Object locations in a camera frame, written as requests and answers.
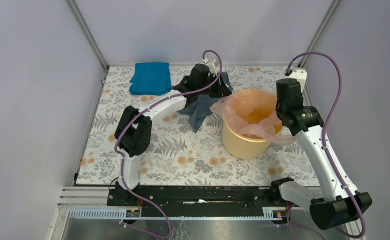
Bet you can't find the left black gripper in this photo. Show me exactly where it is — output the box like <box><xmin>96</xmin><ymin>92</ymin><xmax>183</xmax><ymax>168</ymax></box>
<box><xmin>197</xmin><ymin>71</ymin><xmax>231</xmax><ymax>98</ymax></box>

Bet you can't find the pink plastic trash bag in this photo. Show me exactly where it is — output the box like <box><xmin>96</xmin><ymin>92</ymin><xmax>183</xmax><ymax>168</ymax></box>
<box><xmin>210</xmin><ymin>88</ymin><xmax>295</xmax><ymax>146</ymax></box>

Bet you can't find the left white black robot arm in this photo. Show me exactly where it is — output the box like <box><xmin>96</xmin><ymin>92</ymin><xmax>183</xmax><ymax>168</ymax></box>
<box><xmin>113</xmin><ymin>63</ymin><xmax>233</xmax><ymax>206</ymax></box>

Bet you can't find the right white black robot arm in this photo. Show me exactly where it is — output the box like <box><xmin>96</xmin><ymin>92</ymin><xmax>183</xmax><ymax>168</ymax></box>
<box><xmin>269</xmin><ymin>78</ymin><xmax>372</xmax><ymax>230</ymax></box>

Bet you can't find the yellow round trash bin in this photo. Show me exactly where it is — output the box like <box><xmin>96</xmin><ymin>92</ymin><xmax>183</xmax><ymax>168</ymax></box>
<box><xmin>222</xmin><ymin>88</ymin><xmax>286</xmax><ymax>161</ymax></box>

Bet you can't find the grey crumpled shirt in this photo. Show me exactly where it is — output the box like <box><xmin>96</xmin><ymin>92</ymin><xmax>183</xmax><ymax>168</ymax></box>
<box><xmin>173</xmin><ymin>71</ymin><xmax>233</xmax><ymax>132</ymax></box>

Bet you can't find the folded blue cloth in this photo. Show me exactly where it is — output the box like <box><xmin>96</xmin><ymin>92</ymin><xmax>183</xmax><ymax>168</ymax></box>
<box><xmin>129</xmin><ymin>62</ymin><xmax>171</xmax><ymax>96</ymax></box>

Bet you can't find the floral patterned table mat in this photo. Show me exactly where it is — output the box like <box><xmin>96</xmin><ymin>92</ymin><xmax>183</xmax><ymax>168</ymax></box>
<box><xmin>75</xmin><ymin>66</ymin><xmax>319</xmax><ymax>187</ymax></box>

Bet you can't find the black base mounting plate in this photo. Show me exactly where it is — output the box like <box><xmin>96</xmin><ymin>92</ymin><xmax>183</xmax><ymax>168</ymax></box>
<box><xmin>107</xmin><ymin>185</ymin><xmax>289</xmax><ymax>219</ymax></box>

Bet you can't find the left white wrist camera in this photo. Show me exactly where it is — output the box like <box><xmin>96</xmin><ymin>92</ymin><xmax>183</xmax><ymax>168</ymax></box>
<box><xmin>203</xmin><ymin>58</ymin><xmax>219</xmax><ymax>76</ymax></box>

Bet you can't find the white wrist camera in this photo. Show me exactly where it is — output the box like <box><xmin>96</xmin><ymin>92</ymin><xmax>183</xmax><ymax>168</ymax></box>
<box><xmin>285</xmin><ymin>67</ymin><xmax>308</xmax><ymax>93</ymax></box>
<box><xmin>203</xmin><ymin>58</ymin><xmax>219</xmax><ymax>76</ymax></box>

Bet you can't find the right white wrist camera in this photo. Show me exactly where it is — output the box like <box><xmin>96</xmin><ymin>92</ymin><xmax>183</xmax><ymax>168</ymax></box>
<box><xmin>285</xmin><ymin>67</ymin><xmax>308</xmax><ymax>93</ymax></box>

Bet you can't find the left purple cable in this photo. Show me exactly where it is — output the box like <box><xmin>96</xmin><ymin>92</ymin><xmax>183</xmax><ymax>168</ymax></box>
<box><xmin>114</xmin><ymin>49</ymin><xmax>223</xmax><ymax>240</ymax></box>

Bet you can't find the perforated metal cable rail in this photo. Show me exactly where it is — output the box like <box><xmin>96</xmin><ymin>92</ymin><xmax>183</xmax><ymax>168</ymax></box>
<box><xmin>69</xmin><ymin>205</ymin><xmax>284</xmax><ymax>221</ymax></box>

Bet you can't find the right aluminium corner post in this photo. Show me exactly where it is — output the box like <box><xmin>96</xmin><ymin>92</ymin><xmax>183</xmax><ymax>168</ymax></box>
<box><xmin>306</xmin><ymin>0</ymin><xmax>342</xmax><ymax>52</ymax></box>

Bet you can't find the aluminium corner post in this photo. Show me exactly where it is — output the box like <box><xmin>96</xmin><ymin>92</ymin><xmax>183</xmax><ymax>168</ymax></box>
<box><xmin>306</xmin><ymin>0</ymin><xmax>342</xmax><ymax>52</ymax></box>
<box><xmin>65</xmin><ymin>0</ymin><xmax>109</xmax><ymax>72</ymax></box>

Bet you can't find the left aluminium corner post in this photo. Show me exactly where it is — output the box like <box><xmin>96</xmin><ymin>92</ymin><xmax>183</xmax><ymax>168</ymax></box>
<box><xmin>65</xmin><ymin>0</ymin><xmax>109</xmax><ymax>72</ymax></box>

